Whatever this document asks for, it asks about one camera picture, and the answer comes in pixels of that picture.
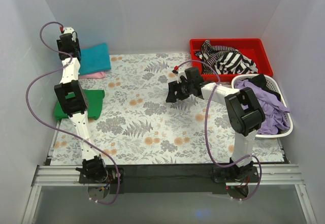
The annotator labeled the teal t-shirt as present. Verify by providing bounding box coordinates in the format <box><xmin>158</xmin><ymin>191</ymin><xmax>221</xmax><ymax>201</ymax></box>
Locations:
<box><xmin>79</xmin><ymin>43</ymin><xmax>111</xmax><ymax>75</ymax></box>

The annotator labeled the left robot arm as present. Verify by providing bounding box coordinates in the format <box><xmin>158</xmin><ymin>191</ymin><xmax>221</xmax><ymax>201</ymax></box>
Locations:
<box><xmin>54</xmin><ymin>27</ymin><xmax>108</xmax><ymax>183</ymax></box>

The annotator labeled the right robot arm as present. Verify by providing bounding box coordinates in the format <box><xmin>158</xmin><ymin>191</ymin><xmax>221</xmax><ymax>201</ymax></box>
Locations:
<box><xmin>166</xmin><ymin>67</ymin><xmax>265</xmax><ymax>182</ymax></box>

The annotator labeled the folded pink shirt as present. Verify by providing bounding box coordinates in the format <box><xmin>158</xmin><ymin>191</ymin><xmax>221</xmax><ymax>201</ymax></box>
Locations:
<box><xmin>79</xmin><ymin>72</ymin><xmax>106</xmax><ymax>79</ymax></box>

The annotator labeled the black white striped shirt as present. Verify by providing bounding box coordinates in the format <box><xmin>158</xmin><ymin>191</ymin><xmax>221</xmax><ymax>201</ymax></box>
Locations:
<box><xmin>194</xmin><ymin>40</ymin><xmax>258</xmax><ymax>75</ymax></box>

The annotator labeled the folded green shirt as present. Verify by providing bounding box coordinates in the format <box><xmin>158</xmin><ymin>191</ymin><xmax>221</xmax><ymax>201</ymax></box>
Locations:
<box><xmin>53</xmin><ymin>89</ymin><xmax>105</xmax><ymax>121</ymax></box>

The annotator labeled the floral patterned table mat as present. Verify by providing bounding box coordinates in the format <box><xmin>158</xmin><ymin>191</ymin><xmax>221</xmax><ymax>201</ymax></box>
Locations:
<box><xmin>50</xmin><ymin>53</ymin><xmax>285</xmax><ymax>165</ymax></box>

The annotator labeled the black garment in basket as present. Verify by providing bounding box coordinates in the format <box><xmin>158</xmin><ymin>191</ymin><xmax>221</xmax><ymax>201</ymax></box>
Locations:
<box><xmin>248</xmin><ymin>74</ymin><xmax>281</xmax><ymax>101</ymax></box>

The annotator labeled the red plastic tray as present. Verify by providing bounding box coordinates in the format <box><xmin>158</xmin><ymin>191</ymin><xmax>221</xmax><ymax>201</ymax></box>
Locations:
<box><xmin>189</xmin><ymin>38</ymin><xmax>273</xmax><ymax>81</ymax></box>

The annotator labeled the lavender shirt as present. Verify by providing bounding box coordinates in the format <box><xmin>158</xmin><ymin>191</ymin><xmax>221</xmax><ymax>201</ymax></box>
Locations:
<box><xmin>234</xmin><ymin>79</ymin><xmax>290</xmax><ymax>135</ymax></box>

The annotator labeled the white perforated laundry basket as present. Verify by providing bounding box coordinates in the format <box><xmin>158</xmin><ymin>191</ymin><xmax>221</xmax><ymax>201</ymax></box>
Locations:
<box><xmin>231</xmin><ymin>74</ymin><xmax>293</xmax><ymax>138</ymax></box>

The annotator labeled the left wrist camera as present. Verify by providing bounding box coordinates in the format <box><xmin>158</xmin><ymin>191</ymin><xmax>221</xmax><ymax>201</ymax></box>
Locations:
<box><xmin>60</xmin><ymin>26</ymin><xmax>78</xmax><ymax>41</ymax></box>

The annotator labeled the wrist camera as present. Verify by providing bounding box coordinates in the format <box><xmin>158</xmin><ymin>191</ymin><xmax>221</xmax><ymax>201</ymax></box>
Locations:
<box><xmin>60</xmin><ymin>26</ymin><xmax>78</xmax><ymax>41</ymax></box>
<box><xmin>172</xmin><ymin>66</ymin><xmax>187</xmax><ymax>83</ymax></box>

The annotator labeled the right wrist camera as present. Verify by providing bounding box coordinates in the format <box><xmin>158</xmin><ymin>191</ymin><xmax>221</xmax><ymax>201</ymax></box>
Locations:
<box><xmin>172</xmin><ymin>66</ymin><xmax>187</xmax><ymax>83</ymax></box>

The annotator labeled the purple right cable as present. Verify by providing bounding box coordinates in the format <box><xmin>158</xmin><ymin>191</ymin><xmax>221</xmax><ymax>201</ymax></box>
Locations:
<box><xmin>172</xmin><ymin>60</ymin><xmax>262</xmax><ymax>202</ymax></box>

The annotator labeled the aluminium rail frame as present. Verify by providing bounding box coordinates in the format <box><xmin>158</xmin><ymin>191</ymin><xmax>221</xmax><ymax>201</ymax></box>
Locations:
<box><xmin>32</xmin><ymin>164</ymin><xmax>304</xmax><ymax>186</ymax></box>

